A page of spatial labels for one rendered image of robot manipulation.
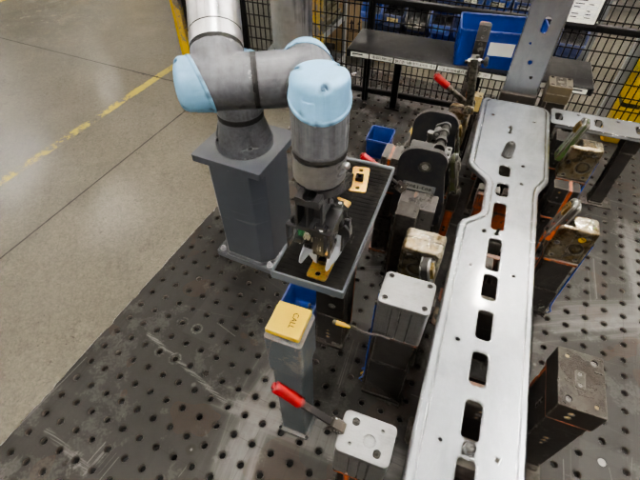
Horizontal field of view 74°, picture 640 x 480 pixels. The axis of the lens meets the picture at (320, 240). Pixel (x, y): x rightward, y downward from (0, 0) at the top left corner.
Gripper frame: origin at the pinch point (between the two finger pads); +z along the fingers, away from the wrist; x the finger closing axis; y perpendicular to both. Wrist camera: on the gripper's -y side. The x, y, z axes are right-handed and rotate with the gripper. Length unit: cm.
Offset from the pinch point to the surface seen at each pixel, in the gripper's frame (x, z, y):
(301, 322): 1.1, 1.8, 13.2
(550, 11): 33, -9, -109
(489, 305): 32.5, 17.7, -13.9
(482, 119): 22, 17, -87
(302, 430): 1.2, 45.0, 16.2
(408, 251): 13.3, 11.1, -16.4
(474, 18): 10, 4, -132
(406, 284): 15.1, 6.7, -4.4
